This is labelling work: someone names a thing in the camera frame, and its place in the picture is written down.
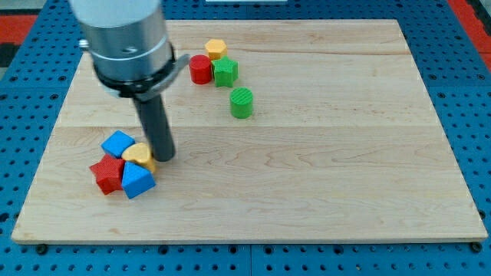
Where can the red cylinder block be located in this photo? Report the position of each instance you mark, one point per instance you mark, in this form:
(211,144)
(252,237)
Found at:
(200,69)

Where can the yellow heart block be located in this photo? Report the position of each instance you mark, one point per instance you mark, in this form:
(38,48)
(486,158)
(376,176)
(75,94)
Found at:
(140,154)

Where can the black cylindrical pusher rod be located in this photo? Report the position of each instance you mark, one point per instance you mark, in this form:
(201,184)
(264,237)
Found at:
(156,128)

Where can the red star block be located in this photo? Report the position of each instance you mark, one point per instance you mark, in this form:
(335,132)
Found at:
(108,173)

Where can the blue triangle block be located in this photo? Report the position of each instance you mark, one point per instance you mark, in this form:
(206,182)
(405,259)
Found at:
(136,180)

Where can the blue cube block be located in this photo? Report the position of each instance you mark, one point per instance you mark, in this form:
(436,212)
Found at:
(117,143)

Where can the yellow hexagon block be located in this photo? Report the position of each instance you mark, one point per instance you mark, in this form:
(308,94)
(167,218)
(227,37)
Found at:
(216,49)

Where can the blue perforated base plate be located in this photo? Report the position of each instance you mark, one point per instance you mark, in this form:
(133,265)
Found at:
(37,80)

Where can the green cylinder block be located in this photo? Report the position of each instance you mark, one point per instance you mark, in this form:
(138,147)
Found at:
(241,102)

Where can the green star block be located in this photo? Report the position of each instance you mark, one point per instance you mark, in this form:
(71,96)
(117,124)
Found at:
(225,71)

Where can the wooden board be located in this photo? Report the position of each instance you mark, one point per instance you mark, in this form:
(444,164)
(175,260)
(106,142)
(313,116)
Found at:
(343,146)

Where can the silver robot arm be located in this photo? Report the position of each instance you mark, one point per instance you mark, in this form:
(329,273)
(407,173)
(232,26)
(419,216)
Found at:
(129,45)

